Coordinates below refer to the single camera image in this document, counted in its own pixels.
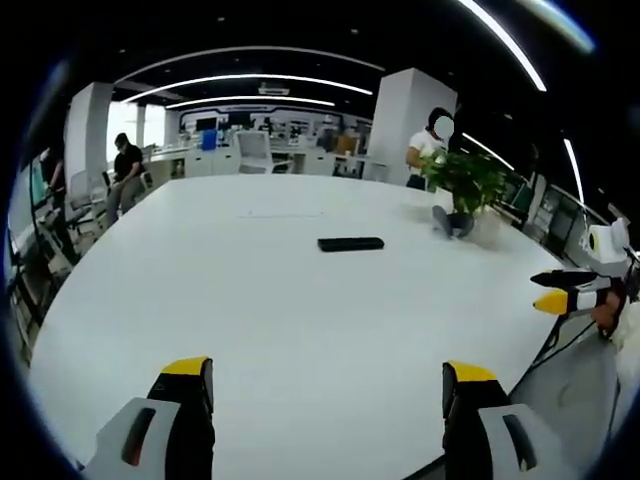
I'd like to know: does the black cable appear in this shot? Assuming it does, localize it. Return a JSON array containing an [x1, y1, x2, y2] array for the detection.
[[509, 314, 599, 396]]

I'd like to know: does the white office chair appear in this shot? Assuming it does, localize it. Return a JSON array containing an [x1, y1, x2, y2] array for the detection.
[[234, 130, 294, 175]]

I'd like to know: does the white pillar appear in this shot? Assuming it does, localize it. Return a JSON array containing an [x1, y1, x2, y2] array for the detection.
[[64, 81, 115, 199], [362, 67, 457, 185]]

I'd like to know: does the black remote control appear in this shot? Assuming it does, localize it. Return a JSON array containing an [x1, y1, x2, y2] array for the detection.
[[317, 236, 386, 253]]

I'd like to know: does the person's right hand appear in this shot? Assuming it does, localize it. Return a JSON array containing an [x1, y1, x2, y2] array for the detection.
[[592, 292, 627, 341]]

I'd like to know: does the grey office chair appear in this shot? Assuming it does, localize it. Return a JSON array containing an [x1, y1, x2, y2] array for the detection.
[[67, 169, 101, 236]]

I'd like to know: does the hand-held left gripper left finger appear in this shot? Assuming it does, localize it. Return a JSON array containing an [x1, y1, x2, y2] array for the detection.
[[82, 356, 217, 480]]

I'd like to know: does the green potted plant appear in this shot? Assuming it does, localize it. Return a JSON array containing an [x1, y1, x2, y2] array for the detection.
[[422, 149, 516, 240]]

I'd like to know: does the white low cabinet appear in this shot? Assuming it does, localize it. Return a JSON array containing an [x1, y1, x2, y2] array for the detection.
[[149, 148, 239, 180]]

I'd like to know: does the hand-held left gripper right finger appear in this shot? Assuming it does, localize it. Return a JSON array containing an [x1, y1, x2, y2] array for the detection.
[[441, 360, 581, 480]]

